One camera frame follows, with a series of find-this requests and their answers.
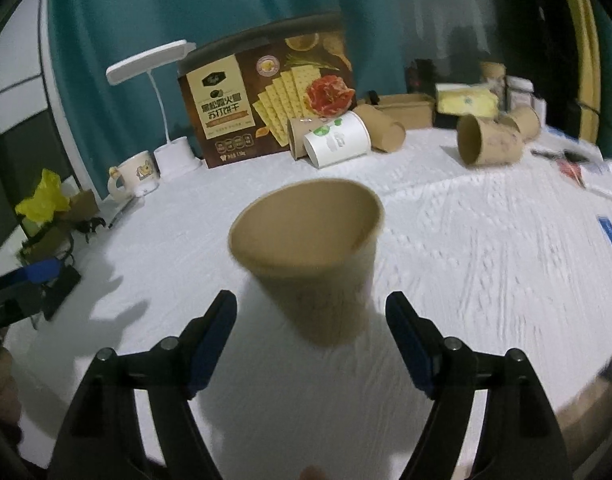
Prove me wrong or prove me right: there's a white tube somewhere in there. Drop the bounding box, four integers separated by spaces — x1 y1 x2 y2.
579 159 612 179

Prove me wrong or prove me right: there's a brown paper cup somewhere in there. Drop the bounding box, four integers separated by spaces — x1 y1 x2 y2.
457 115 524 167
288 117 327 160
353 104 406 153
480 61 506 91
228 179 384 347
498 106 541 142

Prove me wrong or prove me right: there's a brown paper cup behind white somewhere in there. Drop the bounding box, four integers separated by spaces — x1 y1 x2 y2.
353 104 406 153

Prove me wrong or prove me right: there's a brown paper cup front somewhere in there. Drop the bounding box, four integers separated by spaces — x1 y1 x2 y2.
228 179 384 347

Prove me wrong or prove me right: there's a white paper cup green print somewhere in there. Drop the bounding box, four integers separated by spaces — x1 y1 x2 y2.
303 112 372 169

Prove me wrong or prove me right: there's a white desk lamp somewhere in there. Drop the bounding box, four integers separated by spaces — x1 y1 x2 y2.
104 39 203 179

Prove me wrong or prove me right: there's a cream cartoon mug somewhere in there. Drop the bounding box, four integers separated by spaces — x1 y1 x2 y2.
108 151 160 204

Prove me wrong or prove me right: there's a brown paper cup middle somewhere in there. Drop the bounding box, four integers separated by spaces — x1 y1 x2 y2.
457 115 524 167

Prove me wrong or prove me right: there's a yellow curtain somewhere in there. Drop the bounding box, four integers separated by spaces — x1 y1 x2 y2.
566 0 601 144

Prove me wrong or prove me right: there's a yellow tissue box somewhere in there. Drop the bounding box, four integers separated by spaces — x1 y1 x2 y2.
435 84 499 119

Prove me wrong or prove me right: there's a brown cracker box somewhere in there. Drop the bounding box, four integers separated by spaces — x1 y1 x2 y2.
178 13 356 168

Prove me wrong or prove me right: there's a white lidded jar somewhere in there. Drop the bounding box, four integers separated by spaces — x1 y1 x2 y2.
506 76 534 112

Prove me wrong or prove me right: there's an upright brown paper cup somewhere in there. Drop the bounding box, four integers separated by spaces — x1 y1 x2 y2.
480 61 506 91

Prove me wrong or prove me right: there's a person's left hand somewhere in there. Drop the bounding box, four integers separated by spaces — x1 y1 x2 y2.
0 348 22 426

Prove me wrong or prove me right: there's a brown paper cup beside box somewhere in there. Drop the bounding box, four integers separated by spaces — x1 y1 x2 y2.
288 117 327 160

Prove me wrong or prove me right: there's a brown paper cup rear lying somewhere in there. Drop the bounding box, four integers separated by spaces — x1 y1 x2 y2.
498 106 541 142

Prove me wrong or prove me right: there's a black car key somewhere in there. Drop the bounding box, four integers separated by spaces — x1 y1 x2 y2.
530 148 590 164

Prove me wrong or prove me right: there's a teal curtain left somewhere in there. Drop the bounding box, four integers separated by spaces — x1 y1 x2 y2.
47 0 501 192

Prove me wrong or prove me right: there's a yellow plastic bag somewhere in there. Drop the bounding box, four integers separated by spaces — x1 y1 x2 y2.
14 168 71 224

